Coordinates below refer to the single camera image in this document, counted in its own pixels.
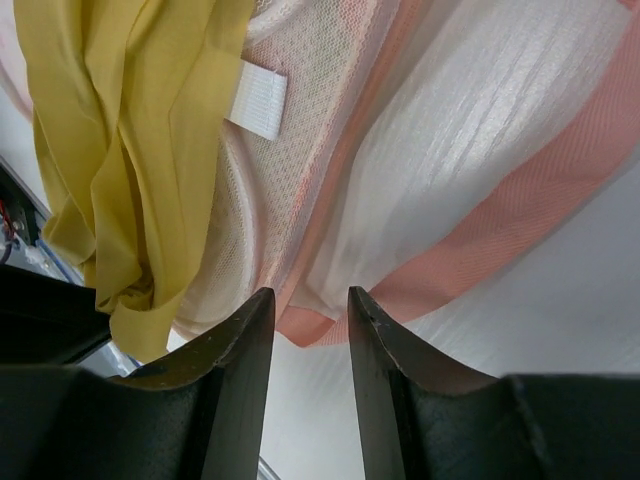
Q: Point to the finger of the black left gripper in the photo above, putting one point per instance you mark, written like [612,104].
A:
[48,321]

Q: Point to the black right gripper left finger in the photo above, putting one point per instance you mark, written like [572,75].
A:
[196,413]

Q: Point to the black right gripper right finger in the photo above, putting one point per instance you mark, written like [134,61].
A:
[425,415]

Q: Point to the yellow bra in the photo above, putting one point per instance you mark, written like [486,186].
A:
[128,103]

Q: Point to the floral mesh laundry bag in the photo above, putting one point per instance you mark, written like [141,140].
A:
[409,147]

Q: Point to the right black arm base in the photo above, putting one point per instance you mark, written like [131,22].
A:
[26,214]

